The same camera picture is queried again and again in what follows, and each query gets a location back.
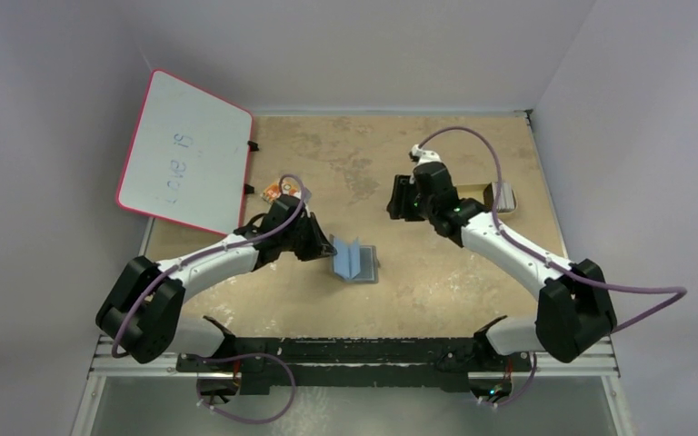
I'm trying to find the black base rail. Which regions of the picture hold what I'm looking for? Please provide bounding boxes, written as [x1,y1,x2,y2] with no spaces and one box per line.
[177,328,531,397]

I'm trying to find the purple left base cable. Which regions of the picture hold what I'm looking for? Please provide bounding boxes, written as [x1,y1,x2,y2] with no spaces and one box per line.
[195,352,299,427]

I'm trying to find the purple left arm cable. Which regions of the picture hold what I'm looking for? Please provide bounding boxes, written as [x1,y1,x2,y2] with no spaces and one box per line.
[111,174,313,359]

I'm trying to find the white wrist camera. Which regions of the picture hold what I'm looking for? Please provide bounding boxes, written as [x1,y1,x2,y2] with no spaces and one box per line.
[409,144,443,167]
[291,191,312,212]

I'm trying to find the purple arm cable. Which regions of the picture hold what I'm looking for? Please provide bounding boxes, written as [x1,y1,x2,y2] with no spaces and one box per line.
[416,126,689,335]
[111,174,313,359]

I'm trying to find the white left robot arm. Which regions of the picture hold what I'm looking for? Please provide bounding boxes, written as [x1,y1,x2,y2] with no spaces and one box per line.
[95,195,336,372]

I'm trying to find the orange circuit board card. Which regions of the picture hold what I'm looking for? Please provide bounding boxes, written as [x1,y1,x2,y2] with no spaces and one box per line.
[260,178,300,203]

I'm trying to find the beige oval tray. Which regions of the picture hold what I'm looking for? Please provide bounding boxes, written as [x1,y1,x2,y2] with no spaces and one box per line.
[456,183,492,210]

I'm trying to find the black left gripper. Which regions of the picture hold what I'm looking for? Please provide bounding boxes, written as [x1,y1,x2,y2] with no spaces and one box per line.
[280,213,335,263]

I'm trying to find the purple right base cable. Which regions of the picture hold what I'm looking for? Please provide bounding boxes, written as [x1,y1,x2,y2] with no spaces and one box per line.
[476,354,538,411]

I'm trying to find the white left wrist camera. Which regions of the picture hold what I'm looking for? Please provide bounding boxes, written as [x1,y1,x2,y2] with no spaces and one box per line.
[291,191,312,212]

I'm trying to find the pink framed whiteboard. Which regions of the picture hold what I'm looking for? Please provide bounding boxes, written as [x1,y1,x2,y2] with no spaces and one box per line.
[115,70,254,234]

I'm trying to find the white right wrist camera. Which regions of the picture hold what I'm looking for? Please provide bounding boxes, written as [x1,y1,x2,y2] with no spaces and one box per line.
[409,144,443,167]

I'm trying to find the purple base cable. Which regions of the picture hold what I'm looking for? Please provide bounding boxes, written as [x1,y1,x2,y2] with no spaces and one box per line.
[195,352,299,427]
[476,354,538,411]

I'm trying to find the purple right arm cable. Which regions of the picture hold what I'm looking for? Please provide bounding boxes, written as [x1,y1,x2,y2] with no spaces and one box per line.
[416,126,689,335]

